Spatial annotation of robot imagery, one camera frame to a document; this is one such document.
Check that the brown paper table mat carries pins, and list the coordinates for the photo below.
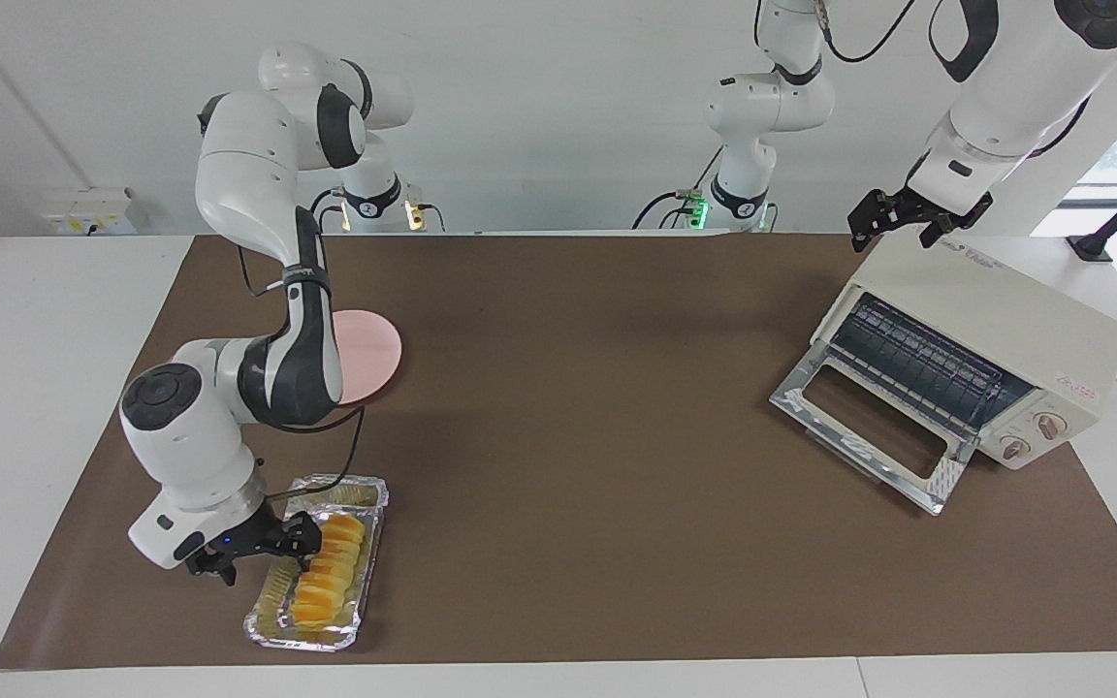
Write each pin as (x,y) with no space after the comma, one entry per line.
(568,485)

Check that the chrome glass oven door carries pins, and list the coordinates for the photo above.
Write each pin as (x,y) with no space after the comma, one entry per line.
(791,399)

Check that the spiral golden bread roll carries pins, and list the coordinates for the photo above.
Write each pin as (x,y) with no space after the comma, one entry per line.
(331,572)

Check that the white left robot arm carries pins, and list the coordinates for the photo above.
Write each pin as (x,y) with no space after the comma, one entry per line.
(1005,87)

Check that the cream oven control knob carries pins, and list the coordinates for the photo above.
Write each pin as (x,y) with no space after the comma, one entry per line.
(1050,427)
(1016,448)

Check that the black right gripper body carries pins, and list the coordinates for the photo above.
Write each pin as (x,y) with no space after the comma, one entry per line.
(248,543)

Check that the white wall socket box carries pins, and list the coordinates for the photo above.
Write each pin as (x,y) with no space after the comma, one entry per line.
(88,213)

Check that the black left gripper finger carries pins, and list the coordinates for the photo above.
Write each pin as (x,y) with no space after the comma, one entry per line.
(935,235)
(867,218)

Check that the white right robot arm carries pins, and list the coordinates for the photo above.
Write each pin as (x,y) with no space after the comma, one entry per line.
(248,165)

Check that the aluminium foil baking tray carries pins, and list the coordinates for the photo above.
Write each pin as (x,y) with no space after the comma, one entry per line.
(268,620)

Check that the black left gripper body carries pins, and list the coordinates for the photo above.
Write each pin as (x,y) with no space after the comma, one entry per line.
(932,208)

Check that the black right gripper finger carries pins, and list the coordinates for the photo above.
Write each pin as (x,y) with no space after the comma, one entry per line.
(308,533)
(219,570)

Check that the cream white toaster oven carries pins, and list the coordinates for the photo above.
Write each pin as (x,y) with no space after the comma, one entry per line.
(995,310)

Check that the round pink plate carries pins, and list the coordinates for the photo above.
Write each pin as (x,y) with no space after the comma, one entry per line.
(369,354)

